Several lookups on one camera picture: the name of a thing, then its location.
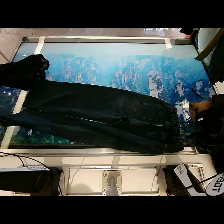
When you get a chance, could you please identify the dark blue jeans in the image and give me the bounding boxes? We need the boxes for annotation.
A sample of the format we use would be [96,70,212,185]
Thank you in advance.
[0,79,185,156]

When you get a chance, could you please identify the black garment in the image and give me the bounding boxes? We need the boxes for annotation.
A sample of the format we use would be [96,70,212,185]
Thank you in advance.
[195,96,224,175]
[0,53,51,90]

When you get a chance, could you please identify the silver frame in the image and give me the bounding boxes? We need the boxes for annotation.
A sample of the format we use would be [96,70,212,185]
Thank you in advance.
[0,35,206,197]

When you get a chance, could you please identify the black cable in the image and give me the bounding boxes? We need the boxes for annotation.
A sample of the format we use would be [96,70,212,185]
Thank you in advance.
[0,151,52,172]

